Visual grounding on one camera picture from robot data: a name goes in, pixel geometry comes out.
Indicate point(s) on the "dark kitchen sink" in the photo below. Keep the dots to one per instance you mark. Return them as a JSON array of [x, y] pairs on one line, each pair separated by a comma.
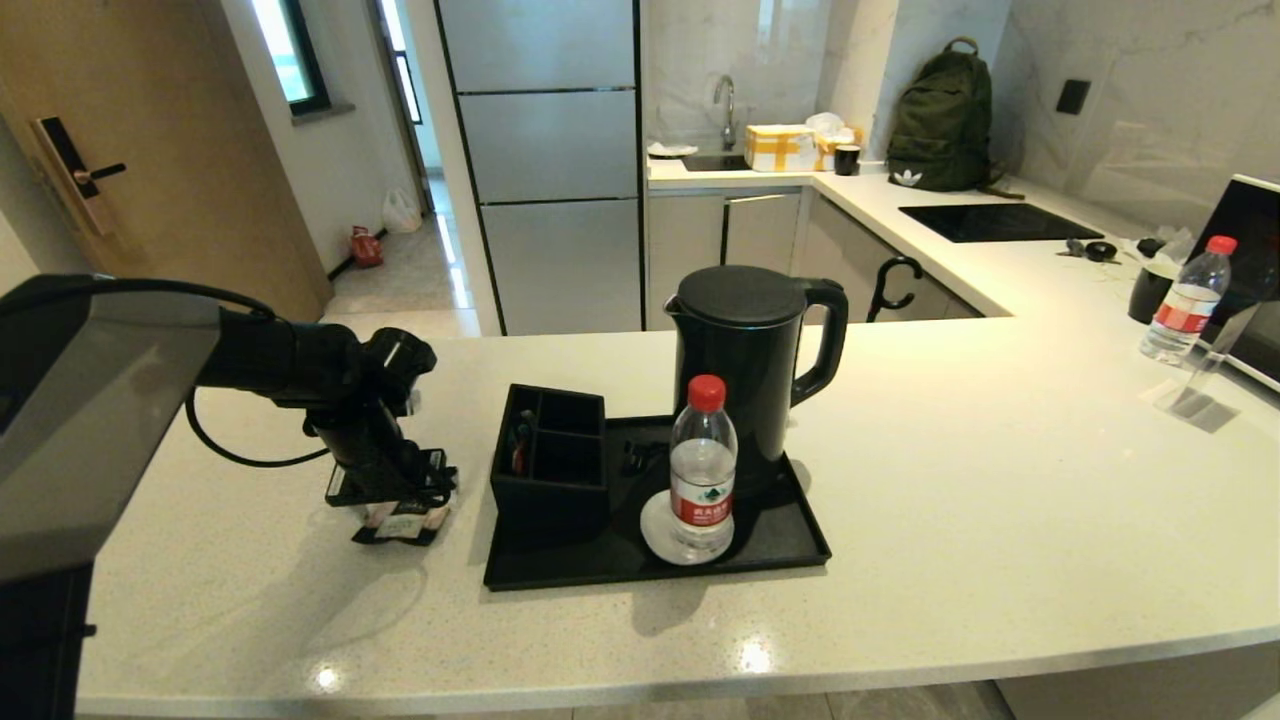
[[715, 162]]

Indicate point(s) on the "black cup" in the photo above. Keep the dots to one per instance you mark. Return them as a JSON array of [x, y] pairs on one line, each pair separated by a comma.
[[1149, 294]]

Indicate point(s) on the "pink tea bag packet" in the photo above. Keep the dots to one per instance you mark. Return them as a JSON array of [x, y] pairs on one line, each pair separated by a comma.
[[405, 528]]

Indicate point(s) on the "dark green backpack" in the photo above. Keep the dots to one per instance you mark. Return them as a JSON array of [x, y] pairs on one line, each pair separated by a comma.
[[942, 120]]

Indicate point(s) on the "dark framed window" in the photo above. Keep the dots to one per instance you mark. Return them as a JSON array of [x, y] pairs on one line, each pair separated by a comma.
[[290, 50]]

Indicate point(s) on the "clear acrylic sign holder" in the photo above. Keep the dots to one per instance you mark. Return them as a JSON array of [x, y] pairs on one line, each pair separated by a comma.
[[1196, 400]]

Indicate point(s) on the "black key bundle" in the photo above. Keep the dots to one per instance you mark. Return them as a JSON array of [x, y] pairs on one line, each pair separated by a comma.
[[1100, 251]]

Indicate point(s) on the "black compartment organizer box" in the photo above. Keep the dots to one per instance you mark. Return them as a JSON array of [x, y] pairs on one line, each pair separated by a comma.
[[545, 510]]

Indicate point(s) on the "black wall socket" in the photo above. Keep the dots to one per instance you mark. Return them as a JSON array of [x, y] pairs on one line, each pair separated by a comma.
[[1073, 96]]

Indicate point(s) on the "black electric kettle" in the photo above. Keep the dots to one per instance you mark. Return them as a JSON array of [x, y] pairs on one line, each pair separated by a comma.
[[760, 340]]

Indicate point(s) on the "red plastic bag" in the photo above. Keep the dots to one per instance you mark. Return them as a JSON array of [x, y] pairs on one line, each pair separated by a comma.
[[366, 247]]

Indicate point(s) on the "black mug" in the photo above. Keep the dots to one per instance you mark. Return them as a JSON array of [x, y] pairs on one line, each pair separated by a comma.
[[847, 161]]

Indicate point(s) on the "black rectangular serving tray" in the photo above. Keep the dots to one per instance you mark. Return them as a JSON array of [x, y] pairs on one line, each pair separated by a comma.
[[780, 545]]

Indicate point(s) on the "black electronic door lock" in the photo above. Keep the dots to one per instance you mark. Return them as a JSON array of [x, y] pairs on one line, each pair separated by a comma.
[[65, 159]]

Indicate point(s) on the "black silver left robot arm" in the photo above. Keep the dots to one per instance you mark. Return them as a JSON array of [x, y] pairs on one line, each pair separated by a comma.
[[90, 420]]

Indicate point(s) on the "red sachet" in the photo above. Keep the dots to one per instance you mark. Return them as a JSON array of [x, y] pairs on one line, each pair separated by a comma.
[[518, 455]]

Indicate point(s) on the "narrow dark framed glass door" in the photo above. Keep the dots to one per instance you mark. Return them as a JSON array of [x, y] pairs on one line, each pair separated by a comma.
[[400, 60]]

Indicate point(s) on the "brown wooden door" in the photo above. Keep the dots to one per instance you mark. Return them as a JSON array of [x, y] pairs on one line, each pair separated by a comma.
[[200, 150]]

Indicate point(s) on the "chrome kitchen faucet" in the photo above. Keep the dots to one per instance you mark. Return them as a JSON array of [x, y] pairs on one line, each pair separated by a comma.
[[729, 104]]

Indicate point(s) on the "crumpled white plastic bag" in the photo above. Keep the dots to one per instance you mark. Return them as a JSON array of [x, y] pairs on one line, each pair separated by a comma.
[[827, 123]]

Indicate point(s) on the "silver refrigerator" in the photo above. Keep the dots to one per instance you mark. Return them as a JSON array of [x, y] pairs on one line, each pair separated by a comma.
[[550, 150]]

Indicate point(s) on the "grey cabinet door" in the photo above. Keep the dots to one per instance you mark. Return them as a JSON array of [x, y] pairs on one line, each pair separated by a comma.
[[762, 234], [684, 259]]

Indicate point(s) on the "white plate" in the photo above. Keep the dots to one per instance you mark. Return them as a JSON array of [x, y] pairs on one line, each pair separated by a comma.
[[670, 149]]

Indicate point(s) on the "clear water bottle red cap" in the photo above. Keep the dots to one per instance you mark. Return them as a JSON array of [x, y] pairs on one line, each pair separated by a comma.
[[1183, 310], [703, 480]]

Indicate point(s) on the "white box yellow tape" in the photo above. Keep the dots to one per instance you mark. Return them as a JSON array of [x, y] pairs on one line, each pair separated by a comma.
[[781, 149]]

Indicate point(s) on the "black induction cooktop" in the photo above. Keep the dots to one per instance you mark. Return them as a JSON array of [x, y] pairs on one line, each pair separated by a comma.
[[1002, 223]]

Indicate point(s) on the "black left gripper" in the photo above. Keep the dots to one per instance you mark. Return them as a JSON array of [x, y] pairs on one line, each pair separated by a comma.
[[385, 470]]

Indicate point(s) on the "crumpled clear plastic wrap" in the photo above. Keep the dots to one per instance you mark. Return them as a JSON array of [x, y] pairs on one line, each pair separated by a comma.
[[1173, 244]]

